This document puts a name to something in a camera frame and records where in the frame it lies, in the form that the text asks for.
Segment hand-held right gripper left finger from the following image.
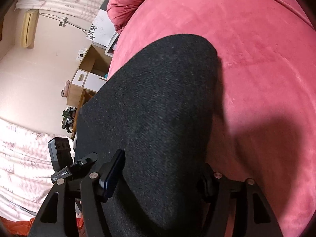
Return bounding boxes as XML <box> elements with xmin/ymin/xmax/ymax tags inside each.
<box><xmin>30</xmin><ymin>149</ymin><xmax>125</xmax><ymax>237</ymax></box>

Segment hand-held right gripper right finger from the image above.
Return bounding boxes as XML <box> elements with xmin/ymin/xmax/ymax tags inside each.
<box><xmin>196</xmin><ymin>163</ymin><xmax>284</xmax><ymax>237</ymax></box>

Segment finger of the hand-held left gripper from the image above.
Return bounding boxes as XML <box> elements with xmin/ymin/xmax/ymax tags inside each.
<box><xmin>70</xmin><ymin>152</ymin><xmax>98</xmax><ymax>180</ymax></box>

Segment black pants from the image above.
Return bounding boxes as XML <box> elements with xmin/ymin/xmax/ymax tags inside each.
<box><xmin>73</xmin><ymin>33</ymin><xmax>225</xmax><ymax>237</ymax></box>

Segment toys on desk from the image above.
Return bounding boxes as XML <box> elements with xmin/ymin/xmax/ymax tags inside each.
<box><xmin>61</xmin><ymin>106</ymin><xmax>77</xmax><ymax>132</ymax></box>

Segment white floral cloth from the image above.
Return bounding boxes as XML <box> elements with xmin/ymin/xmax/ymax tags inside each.
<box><xmin>0</xmin><ymin>118</ymin><xmax>75</xmax><ymax>226</ymax></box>

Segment brown wooden shelf unit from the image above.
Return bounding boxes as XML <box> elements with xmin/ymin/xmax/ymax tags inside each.
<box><xmin>71</xmin><ymin>89</ymin><xmax>97</xmax><ymax>141</ymax></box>

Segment pink patterned bundle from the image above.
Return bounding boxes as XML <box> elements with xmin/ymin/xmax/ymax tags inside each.
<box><xmin>60</xmin><ymin>80</ymin><xmax>72</xmax><ymax>98</ymax></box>

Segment white-front wooden cabinet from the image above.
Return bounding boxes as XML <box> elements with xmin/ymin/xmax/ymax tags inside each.
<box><xmin>66</xmin><ymin>69</ymin><xmax>108</xmax><ymax>107</ymax></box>

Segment orange cloth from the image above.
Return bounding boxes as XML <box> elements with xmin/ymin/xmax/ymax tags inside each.
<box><xmin>0</xmin><ymin>216</ymin><xmax>38</xmax><ymax>237</ymax></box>

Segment open wooden shelf unit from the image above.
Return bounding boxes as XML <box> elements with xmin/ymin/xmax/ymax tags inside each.
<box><xmin>77</xmin><ymin>44</ymin><xmax>113</xmax><ymax>80</ymax></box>

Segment grey bedside table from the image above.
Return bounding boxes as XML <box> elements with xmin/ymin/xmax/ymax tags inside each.
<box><xmin>105</xmin><ymin>32</ymin><xmax>119</xmax><ymax>55</ymax></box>

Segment pink pillow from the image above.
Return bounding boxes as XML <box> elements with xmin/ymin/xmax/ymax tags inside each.
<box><xmin>106</xmin><ymin>0</ymin><xmax>166</xmax><ymax>34</ymax></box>

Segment dark wall cable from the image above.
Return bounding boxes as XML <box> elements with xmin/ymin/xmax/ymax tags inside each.
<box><xmin>38</xmin><ymin>12</ymin><xmax>92</xmax><ymax>34</ymax></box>

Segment beige wall air conditioner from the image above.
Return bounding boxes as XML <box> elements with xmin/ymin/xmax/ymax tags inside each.
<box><xmin>20</xmin><ymin>9</ymin><xmax>40</xmax><ymax>49</ymax></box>

